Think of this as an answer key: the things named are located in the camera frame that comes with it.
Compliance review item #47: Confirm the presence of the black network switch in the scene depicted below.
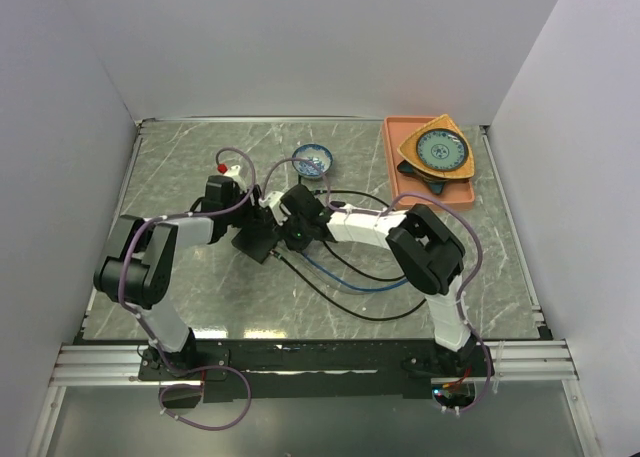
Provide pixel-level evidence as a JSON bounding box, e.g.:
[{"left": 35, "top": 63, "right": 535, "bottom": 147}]
[{"left": 232, "top": 224, "right": 279, "bottom": 264}]

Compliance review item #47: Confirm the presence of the blue ethernet cable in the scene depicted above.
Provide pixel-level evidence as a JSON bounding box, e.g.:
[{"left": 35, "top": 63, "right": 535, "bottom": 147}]
[{"left": 299, "top": 251, "right": 410, "bottom": 293}]

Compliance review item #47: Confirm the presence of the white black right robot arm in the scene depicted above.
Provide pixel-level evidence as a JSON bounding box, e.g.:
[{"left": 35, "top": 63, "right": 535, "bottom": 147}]
[{"left": 261, "top": 185, "right": 476, "bottom": 376}]

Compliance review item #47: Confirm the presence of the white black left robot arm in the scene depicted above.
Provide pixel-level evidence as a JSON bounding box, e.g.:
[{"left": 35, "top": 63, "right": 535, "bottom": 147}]
[{"left": 93, "top": 175, "right": 261, "bottom": 379}]

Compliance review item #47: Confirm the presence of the blue white porcelain bowl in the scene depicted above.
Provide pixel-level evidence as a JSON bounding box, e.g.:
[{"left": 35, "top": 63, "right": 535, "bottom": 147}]
[{"left": 292, "top": 143, "right": 334, "bottom": 180}]

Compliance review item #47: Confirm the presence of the yellow triangular woven plate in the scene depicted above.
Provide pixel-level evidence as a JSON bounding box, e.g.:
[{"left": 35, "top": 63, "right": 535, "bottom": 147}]
[{"left": 397, "top": 114, "right": 475, "bottom": 180}]

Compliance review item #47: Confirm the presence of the dark blue triangular plate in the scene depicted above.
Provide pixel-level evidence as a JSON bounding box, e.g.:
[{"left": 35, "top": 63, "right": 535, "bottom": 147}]
[{"left": 396, "top": 160, "right": 452, "bottom": 196}]

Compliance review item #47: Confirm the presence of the teal round patterned plate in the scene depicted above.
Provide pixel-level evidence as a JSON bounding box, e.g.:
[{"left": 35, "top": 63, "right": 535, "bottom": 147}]
[{"left": 416, "top": 128, "right": 470, "bottom": 172}]

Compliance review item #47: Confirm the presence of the pink plastic tray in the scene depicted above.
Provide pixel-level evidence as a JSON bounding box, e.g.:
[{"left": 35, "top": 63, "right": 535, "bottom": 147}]
[{"left": 382, "top": 114, "right": 476, "bottom": 211}]

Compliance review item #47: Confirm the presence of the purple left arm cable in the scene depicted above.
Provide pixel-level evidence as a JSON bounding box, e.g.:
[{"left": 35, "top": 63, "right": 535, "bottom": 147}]
[{"left": 119, "top": 147, "right": 257, "bottom": 373}]

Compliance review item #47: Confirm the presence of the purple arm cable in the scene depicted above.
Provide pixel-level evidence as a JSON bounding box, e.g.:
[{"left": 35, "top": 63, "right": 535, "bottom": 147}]
[
  {"left": 119, "top": 147, "right": 257, "bottom": 373},
  {"left": 260, "top": 157, "right": 496, "bottom": 378}
]

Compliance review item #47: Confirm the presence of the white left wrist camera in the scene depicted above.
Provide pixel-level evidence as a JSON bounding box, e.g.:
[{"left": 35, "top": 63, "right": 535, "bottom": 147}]
[{"left": 217, "top": 163, "right": 247, "bottom": 187}]

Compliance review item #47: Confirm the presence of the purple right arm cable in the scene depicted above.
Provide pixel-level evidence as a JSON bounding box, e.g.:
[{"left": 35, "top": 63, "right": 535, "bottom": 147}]
[{"left": 260, "top": 157, "right": 496, "bottom": 378}]

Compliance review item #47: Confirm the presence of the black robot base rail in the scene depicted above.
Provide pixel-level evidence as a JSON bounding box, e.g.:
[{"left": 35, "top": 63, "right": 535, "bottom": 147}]
[{"left": 138, "top": 337, "right": 494, "bottom": 403}]

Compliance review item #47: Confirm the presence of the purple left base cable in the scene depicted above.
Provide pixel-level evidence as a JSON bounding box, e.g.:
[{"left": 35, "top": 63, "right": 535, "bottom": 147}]
[{"left": 158, "top": 365, "right": 254, "bottom": 432}]

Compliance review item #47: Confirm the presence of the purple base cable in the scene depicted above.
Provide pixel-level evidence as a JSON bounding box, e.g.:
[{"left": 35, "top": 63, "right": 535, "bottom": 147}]
[
  {"left": 439, "top": 364, "right": 499, "bottom": 418},
  {"left": 158, "top": 365, "right": 254, "bottom": 432}
]

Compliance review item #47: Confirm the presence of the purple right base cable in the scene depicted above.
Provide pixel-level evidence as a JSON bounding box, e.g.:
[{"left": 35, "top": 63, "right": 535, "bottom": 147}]
[{"left": 439, "top": 364, "right": 499, "bottom": 418}]

